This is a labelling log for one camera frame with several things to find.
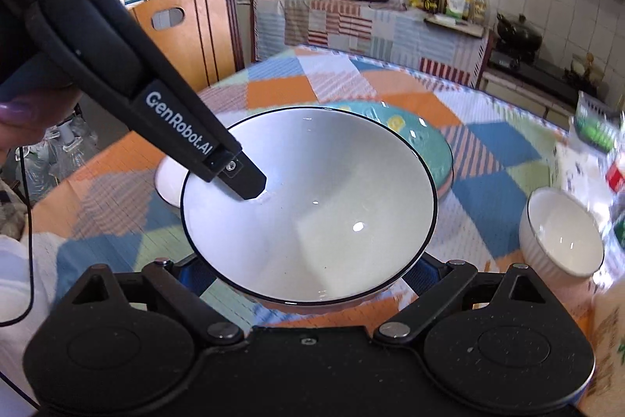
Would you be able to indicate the person's left hand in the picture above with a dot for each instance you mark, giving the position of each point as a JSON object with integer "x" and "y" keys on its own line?
{"x": 29, "y": 116}

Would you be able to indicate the wooden chair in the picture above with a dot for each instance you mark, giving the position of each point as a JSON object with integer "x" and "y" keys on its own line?
{"x": 195, "y": 45}

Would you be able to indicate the teal fried egg plate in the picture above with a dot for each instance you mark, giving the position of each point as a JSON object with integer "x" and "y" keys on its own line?
{"x": 425, "y": 153}

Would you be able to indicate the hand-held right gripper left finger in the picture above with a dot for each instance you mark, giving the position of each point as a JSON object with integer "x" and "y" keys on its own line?
{"x": 193, "y": 275}

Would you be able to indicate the black wok with lid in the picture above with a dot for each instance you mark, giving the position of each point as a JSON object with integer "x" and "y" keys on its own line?
{"x": 518, "y": 33}

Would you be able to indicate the striped patchwork counter cloth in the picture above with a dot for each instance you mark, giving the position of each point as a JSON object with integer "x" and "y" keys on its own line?
{"x": 342, "y": 21}

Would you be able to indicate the small pot with lid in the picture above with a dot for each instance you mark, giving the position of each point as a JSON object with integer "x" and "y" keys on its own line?
{"x": 586, "y": 67}

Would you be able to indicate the cutting board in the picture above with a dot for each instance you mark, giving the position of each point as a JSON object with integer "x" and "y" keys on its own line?
{"x": 456, "y": 23}

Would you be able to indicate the green plastic basket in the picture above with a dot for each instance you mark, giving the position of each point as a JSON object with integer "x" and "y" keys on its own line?
{"x": 598, "y": 124}

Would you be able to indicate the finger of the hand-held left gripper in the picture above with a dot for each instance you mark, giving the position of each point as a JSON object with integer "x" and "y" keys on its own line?
{"x": 246, "y": 180}

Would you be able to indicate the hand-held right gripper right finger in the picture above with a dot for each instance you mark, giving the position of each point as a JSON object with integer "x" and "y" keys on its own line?
{"x": 427, "y": 275}

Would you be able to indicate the clear plastic bags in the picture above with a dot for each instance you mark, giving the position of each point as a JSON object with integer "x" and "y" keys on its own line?
{"x": 63, "y": 158}

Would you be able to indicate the white rice bag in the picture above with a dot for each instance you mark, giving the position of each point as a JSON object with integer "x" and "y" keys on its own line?
{"x": 610, "y": 339}

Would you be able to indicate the person's white clothing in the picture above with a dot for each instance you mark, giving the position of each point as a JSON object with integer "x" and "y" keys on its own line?
{"x": 24, "y": 290}

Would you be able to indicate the black gas stove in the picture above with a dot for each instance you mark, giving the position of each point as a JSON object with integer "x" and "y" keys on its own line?
{"x": 537, "y": 70}

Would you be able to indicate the white tissue pack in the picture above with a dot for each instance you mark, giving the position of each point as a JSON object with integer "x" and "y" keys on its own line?
{"x": 578, "y": 172}

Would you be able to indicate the white bowl with dark rim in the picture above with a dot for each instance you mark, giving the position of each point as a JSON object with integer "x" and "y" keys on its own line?
{"x": 561, "y": 241}
{"x": 332, "y": 212}

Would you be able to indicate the red label water bottle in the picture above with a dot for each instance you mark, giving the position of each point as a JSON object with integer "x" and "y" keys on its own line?
{"x": 616, "y": 175}

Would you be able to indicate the white plate with dark rim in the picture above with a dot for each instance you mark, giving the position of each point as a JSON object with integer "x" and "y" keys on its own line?
{"x": 168, "y": 182}

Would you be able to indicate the colourful checked tablecloth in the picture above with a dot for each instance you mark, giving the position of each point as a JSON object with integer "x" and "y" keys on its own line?
{"x": 342, "y": 75}

